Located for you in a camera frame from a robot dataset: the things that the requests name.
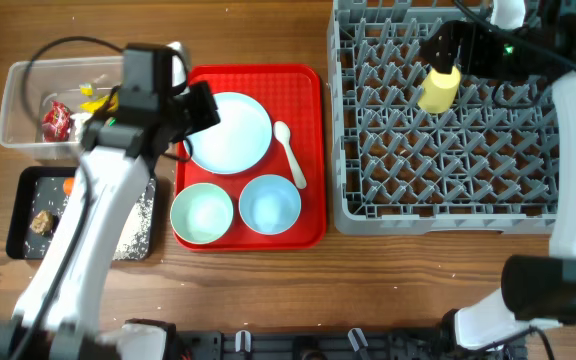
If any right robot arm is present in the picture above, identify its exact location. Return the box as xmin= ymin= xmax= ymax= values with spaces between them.
xmin=420 ymin=1 xmax=576 ymax=356

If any grey dishwasher rack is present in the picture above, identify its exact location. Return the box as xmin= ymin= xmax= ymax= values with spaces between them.
xmin=328 ymin=1 xmax=560 ymax=235

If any black food waste tray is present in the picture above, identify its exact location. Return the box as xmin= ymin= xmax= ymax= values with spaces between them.
xmin=6 ymin=166 xmax=158 ymax=261

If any red plastic tray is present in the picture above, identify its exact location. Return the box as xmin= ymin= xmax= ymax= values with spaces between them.
xmin=169 ymin=64 xmax=327 ymax=252

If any white tissue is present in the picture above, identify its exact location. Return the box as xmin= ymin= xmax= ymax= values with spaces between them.
xmin=70 ymin=112 xmax=92 ymax=141

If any brown food lump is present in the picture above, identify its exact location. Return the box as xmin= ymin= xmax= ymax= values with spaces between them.
xmin=30 ymin=210 xmax=57 ymax=236

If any light blue bowl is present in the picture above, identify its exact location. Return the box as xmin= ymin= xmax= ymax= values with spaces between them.
xmin=238 ymin=174 xmax=302 ymax=236

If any white plastic spoon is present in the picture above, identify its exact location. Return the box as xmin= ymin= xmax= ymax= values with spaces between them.
xmin=273 ymin=121 xmax=307 ymax=189

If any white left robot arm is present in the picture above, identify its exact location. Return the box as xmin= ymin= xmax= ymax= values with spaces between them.
xmin=0 ymin=81 xmax=219 ymax=359

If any yellow plastic cup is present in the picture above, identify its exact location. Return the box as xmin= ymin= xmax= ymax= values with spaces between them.
xmin=417 ymin=66 xmax=461 ymax=114

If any light blue plate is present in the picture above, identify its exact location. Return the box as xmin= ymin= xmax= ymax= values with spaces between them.
xmin=189 ymin=92 xmax=272 ymax=175

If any red snack wrapper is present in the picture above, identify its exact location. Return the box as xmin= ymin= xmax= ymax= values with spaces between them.
xmin=41 ymin=101 xmax=71 ymax=142

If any gold foil wrapper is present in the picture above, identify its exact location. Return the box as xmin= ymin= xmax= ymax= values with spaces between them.
xmin=79 ymin=83 xmax=119 ymax=113

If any orange carrot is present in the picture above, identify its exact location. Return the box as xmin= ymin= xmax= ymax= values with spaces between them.
xmin=62 ymin=177 xmax=74 ymax=196

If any mint green bowl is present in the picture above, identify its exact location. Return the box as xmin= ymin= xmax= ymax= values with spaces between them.
xmin=170 ymin=183 xmax=234 ymax=245

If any spilled white rice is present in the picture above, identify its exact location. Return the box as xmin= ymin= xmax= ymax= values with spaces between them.
xmin=20 ymin=177 xmax=157 ymax=261

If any clear plastic bin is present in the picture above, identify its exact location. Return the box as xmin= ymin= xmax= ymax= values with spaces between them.
xmin=0 ymin=56 xmax=122 ymax=160

